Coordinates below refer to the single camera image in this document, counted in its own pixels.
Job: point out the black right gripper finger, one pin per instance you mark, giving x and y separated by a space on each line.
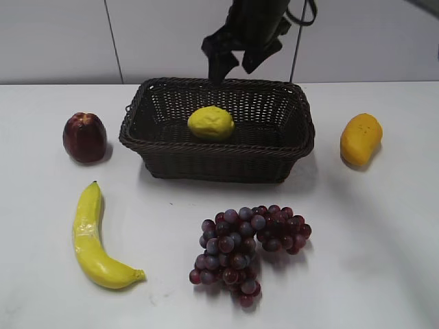
217 48

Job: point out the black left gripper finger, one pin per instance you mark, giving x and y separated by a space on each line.
253 58

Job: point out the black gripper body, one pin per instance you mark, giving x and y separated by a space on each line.
255 26

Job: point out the yellow lemon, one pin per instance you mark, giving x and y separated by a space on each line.
211 123

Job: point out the black woven basket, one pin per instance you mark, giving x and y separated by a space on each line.
273 129

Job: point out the orange yellow mango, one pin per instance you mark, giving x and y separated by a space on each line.
360 138

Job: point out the red apple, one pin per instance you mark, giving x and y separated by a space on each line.
84 138

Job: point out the purple grape bunch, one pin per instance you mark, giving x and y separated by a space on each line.
229 244

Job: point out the yellow banana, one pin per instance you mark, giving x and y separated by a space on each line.
92 258

